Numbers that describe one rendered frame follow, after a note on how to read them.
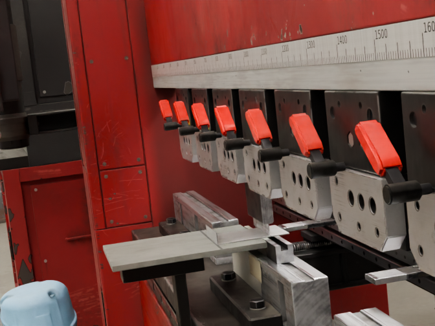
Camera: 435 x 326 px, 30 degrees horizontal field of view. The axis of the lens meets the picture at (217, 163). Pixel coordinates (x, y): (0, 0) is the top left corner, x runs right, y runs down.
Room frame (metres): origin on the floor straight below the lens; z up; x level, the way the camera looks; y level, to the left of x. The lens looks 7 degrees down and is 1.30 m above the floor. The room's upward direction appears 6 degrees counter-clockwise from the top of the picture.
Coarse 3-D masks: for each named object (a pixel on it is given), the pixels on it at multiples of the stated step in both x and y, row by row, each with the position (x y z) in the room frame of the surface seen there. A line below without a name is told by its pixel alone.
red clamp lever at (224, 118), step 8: (216, 112) 1.33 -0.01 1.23; (224, 112) 1.32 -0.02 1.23; (224, 120) 1.31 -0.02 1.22; (232, 120) 1.31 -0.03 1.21; (224, 128) 1.30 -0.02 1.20; (232, 128) 1.30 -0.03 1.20; (232, 136) 1.29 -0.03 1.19; (224, 144) 1.28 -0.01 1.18; (232, 144) 1.27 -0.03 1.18; (240, 144) 1.27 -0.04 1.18; (248, 144) 1.28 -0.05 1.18
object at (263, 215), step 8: (248, 192) 1.47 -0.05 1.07; (248, 200) 1.47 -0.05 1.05; (256, 200) 1.41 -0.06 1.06; (264, 200) 1.39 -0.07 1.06; (248, 208) 1.48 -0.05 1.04; (256, 208) 1.42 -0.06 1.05; (264, 208) 1.39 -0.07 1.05; (272, 208) 1.39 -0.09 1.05; (256, 216) 1.42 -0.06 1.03; (264, 216) 1.39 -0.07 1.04; (272, 216) 1.39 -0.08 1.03; (256, 224) 1.47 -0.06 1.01; (264, 224) 1.41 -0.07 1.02
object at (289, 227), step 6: (300, 222) 1.46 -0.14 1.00; (306, 222) 1.45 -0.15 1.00; (312, 222) 1.45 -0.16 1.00; (318, 222) 1.44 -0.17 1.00; (324, 222) 1.44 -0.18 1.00; (330, 222) 1.44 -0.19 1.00; (282, 228) 1.43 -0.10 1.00; (288, 228) 1.42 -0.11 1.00; (294, 228) 1.43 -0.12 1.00; (300, 228) 1.43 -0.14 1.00; (306, 228) 1.43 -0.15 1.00
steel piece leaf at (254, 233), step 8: (208, 232) 1.43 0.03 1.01; (216, 232) 1.36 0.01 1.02; (232, 232) 1.45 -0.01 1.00; (240, 232) 1.44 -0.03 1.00; (248, 232) 1.43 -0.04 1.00; (256, 232) 1.42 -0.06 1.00; (264, 232) 1.42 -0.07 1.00; (216, 240) 1.37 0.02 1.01; (224, 240) 1.39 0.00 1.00; (232, 240) 1.38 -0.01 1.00; (240, 240) 1.37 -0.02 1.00; (248, 240) 1.37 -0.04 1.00
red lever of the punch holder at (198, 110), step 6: (192, 108) 1.52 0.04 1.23; (198, 108) 1.52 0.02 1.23; (204, 108) 1.53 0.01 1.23; (198, 114) 1.51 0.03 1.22; (204, 114) 1.51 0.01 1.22; (198, 120) 1.50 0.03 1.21; (204, 120) 1.50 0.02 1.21; (198, 126) 1.49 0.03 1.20; (204, 126) 1.49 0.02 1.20; (204, 132) 1.47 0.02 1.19; (210, 132) 1.47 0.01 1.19; (204, 138) 1.46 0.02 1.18; (210, 138) 1.47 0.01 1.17
